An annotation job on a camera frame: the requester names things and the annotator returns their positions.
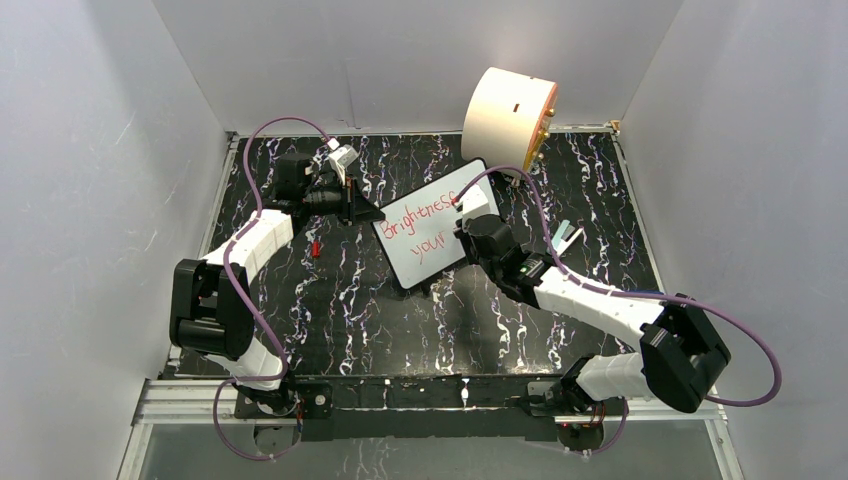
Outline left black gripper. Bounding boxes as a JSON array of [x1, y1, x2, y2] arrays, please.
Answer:
[[304, 175, 386, 229]]

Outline white whiteboard black frame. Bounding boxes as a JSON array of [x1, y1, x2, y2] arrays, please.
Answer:
[[372, 160, 486, 289]]

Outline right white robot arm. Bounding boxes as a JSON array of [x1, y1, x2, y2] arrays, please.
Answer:
[[454, 214, 731, 415]]

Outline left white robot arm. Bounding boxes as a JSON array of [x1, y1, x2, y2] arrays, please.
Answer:
[[169, 145, 385, 416]]

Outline light blue whiteboard eraser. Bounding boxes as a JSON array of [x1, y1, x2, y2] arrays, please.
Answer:
[[551, 220, 584, 256]]

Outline white cylindrical drum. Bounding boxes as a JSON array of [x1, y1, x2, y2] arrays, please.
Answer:
[[460, 67, 558, 182]]

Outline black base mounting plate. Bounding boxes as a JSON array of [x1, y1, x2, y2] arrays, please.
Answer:
[[234, 374, 605, 450]]

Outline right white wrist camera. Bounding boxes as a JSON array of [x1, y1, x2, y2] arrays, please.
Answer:
[[454, 185, 500, 227]]

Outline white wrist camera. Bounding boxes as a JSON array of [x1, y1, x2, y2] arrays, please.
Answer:
[[327, 137, 359, 186], [454, 185, 500, 227]]

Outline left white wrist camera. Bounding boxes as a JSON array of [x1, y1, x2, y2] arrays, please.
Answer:
[[327, 137, 359, 186]]

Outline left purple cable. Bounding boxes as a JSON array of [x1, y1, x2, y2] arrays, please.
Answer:
[[210, 117, 339, 462]]

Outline aluminium frame rail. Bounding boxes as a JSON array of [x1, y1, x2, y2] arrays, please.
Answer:
[[136, 379, 727, 424]]

